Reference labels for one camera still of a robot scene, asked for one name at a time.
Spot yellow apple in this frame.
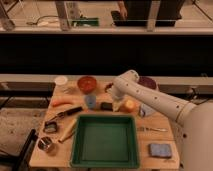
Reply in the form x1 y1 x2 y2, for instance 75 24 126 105
121 100 136 113

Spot silver fork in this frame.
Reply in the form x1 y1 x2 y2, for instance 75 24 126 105
137 127 167 132

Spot black chair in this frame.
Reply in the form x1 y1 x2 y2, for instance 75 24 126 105
12 129 38 171

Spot grey crumpled cloth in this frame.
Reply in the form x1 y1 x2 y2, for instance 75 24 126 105
139 104 155 117

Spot black handled knife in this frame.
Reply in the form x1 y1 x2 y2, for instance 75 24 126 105
48 106 83 122

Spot purple bowl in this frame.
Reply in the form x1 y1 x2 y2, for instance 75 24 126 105
139 76 157 90

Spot red bowl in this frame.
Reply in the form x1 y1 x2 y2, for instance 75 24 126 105
77 76 97 94

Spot blue plastic cup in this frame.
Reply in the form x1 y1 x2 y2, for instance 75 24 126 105
84 94 96 109

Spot yellow banana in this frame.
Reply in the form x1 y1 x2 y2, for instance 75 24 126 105
58 118 77 143

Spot orange carrot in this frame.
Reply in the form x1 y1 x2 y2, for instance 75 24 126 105
51 100 73 107

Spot small metal cup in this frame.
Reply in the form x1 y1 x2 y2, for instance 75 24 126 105
38 137 54 153

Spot blue sponge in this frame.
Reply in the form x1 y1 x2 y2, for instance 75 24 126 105
149 143 172 159

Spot black eraser block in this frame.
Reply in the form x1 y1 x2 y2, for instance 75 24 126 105
100 102 112 111

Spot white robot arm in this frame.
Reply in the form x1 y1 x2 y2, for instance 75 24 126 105
107 70 213 171

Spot black metal clip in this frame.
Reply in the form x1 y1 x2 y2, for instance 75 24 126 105
44 121 58 133

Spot green plastic tray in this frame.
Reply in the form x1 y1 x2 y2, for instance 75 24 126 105
70 115 140 169

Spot white paper cup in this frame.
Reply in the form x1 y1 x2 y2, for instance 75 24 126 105
54 76 68 89

